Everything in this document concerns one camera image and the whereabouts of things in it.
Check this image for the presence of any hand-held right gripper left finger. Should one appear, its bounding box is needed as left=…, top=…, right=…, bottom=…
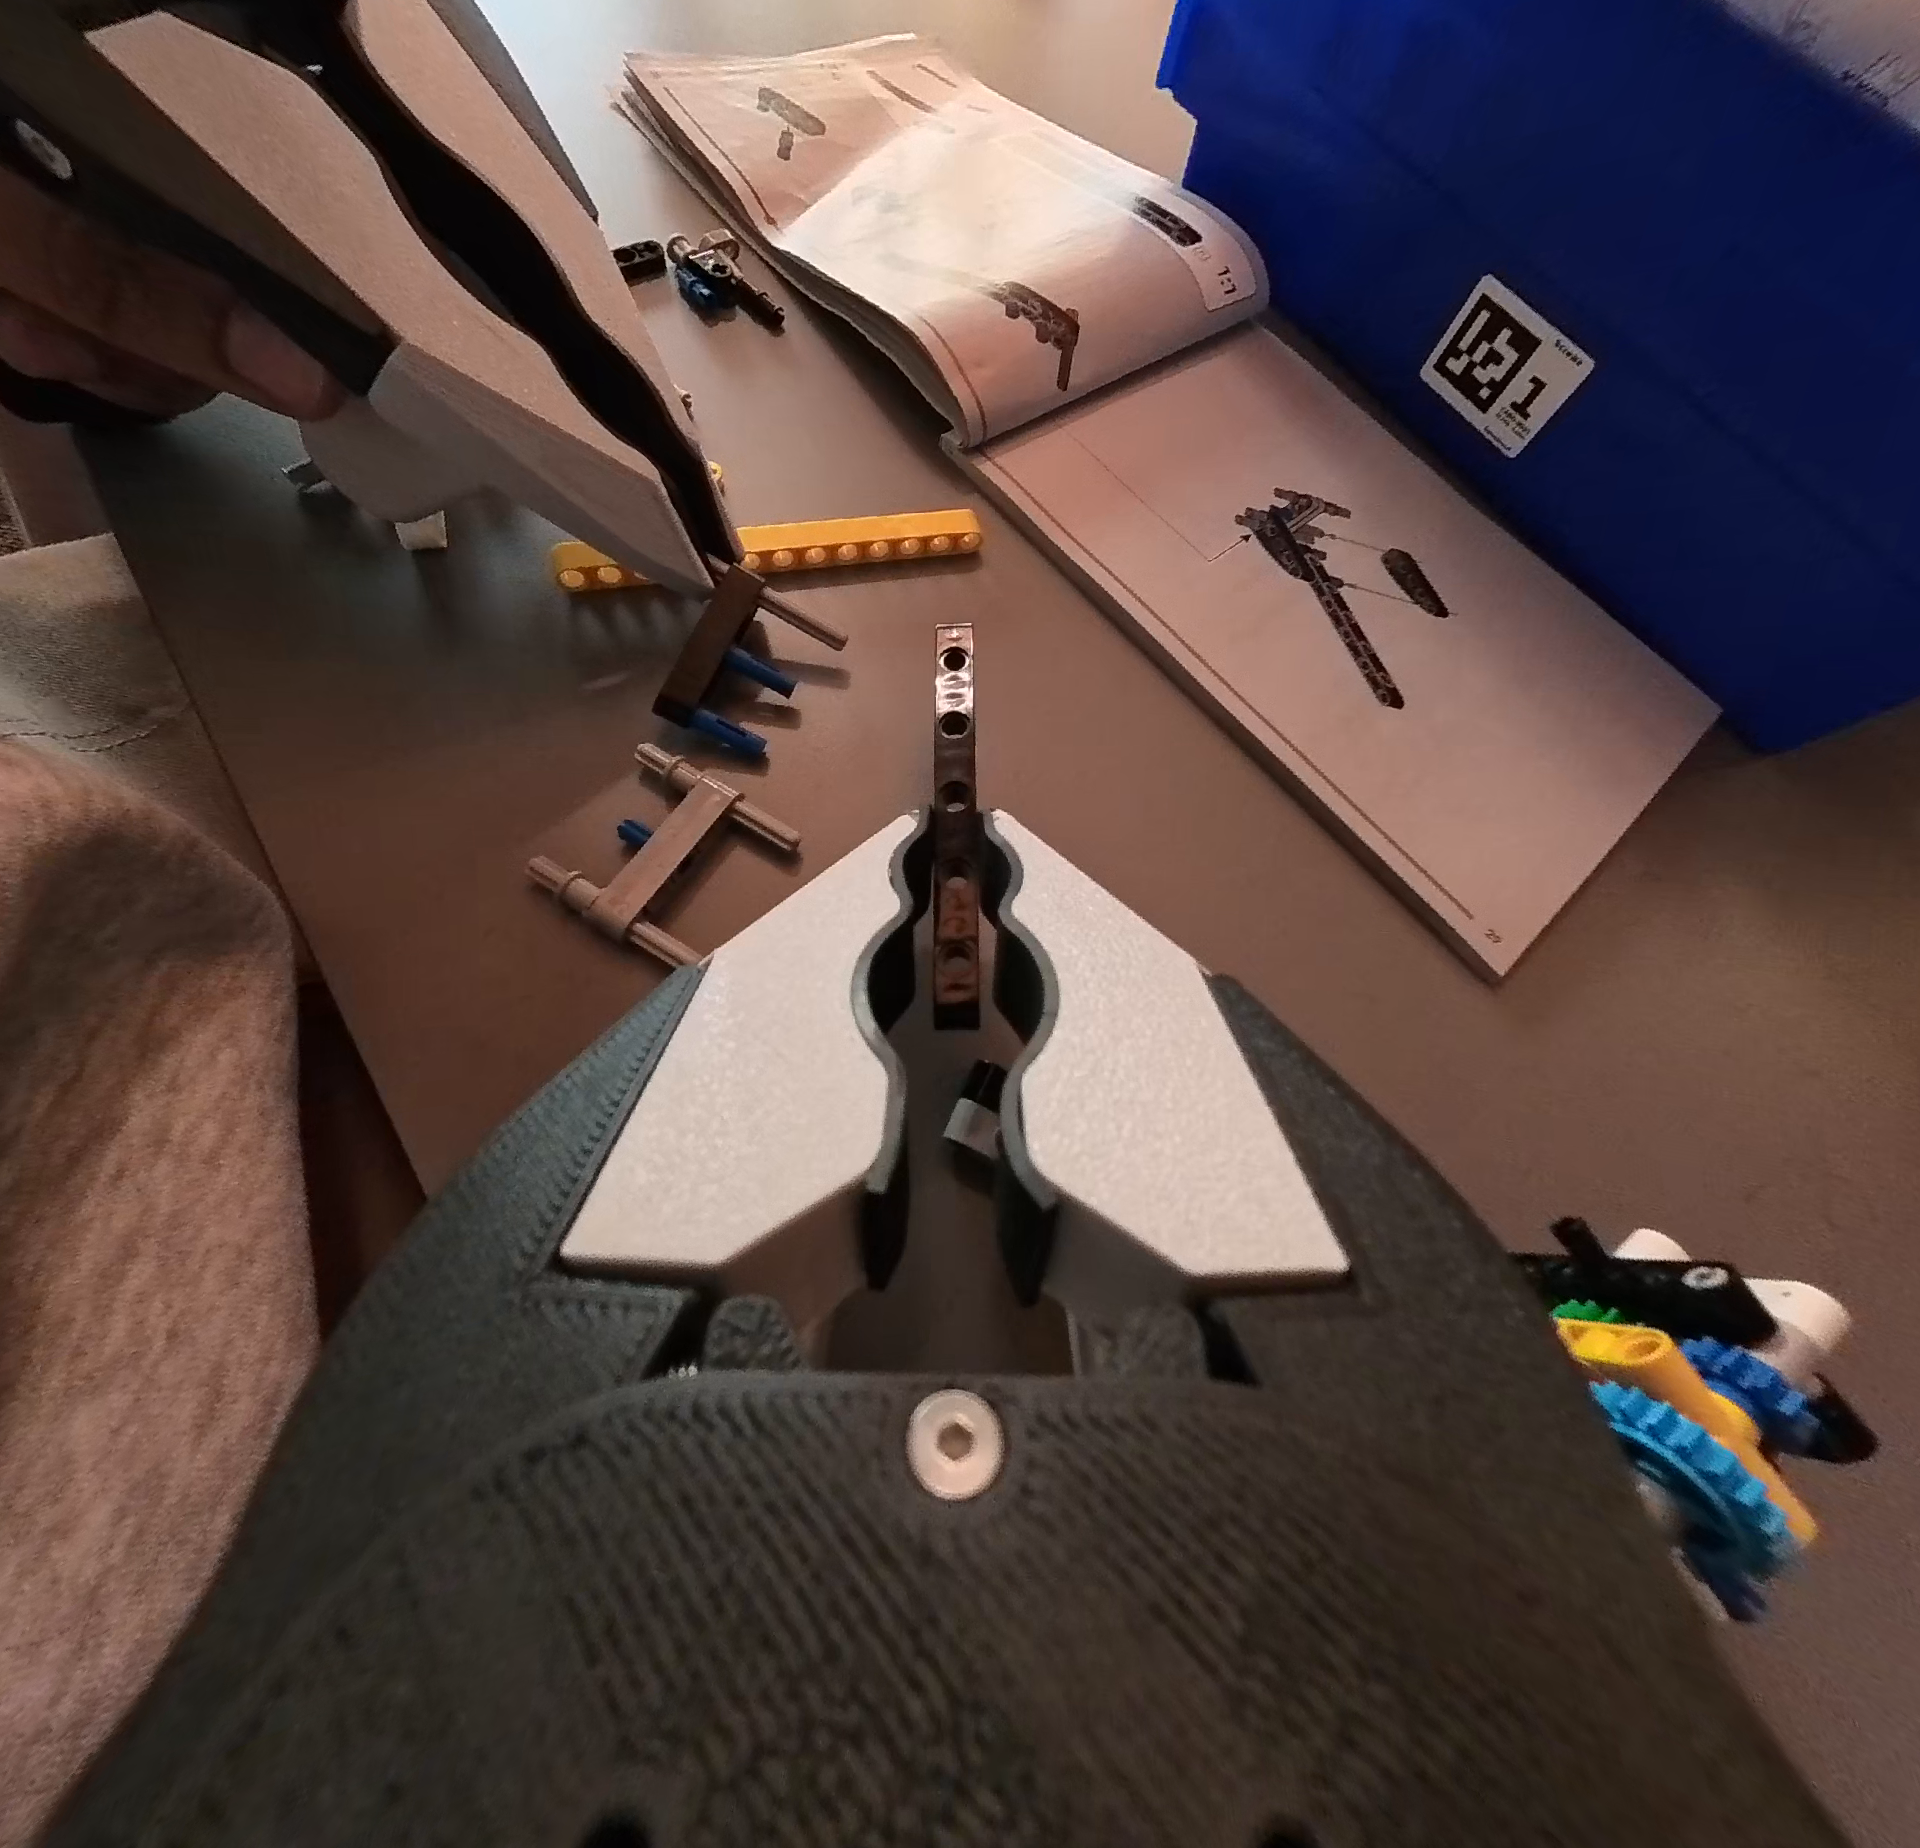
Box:
left=558, top=811, right=920, bottom=1295

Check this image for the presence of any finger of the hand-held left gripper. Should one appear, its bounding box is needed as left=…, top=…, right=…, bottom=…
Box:
left=343, top=0, right=724, bottom=521
left=82, top=0, right=749, bottom=596

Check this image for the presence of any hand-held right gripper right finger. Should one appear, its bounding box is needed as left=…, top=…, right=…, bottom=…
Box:
left=981, top=811, right=1353, bottom=1309

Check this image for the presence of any grey lego beam with blue pins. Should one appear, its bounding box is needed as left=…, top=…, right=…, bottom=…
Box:
left=651, top=566, right=852, bottom=763

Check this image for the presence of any grey lego beam with axles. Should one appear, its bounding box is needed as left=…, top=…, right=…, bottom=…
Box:
left=526, top=743, right=805, bottom=969

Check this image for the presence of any yellow lego beam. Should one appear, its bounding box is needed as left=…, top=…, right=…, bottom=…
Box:
left=552, top=506, right=981, bottom=591

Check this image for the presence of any open lego instruction booklet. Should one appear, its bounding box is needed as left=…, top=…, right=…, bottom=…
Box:
left=613, top=32, right=1725, bottom=984

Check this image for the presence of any pile of colourful lego pieces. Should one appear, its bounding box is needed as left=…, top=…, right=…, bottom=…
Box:
left=1506, top=1216, right=1881, bottom=1626

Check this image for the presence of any person's left hand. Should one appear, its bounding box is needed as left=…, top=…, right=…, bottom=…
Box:
left=0, top=176, right=350, bottom=425

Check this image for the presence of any grey cloth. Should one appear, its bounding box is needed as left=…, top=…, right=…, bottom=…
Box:
left=0, top=527, right=198, bottom=769

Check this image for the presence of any person's beige sweater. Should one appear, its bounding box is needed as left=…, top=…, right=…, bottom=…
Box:
left=0, top=737, right=327, bottom=1848

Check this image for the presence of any white patterned tag sticker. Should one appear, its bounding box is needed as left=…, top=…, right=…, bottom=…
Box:
left=1422, top=277, right=1595, bottom=458

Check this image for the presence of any blue plastic storage bin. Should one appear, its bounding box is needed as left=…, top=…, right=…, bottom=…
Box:
left=1155, top=0, right=1920, bottom=755

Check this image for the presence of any white printed sheet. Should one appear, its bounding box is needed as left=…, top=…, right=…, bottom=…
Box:
left=1642, top=0, right=1920, bottom=119

